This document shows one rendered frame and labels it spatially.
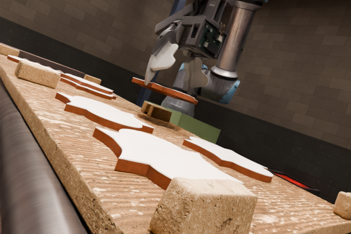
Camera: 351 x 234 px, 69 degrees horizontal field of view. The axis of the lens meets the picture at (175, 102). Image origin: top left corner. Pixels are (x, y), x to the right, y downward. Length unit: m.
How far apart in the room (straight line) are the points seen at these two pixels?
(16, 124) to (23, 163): 0.09
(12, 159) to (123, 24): 5.90
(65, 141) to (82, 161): 0.03
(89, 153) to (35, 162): 0.04
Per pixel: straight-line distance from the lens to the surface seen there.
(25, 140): 0.24
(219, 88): 1.04
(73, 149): 0.19
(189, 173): 0.19
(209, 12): 0.48
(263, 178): 0.35
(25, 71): 0.46
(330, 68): 5.53
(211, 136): 1.10
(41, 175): 0.18
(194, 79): 0.53
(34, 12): 5.51
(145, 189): 0.16
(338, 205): 0.35
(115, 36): 5.99
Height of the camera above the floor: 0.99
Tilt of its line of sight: 1 degrees down
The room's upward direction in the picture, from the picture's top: 21 degrees clockwise
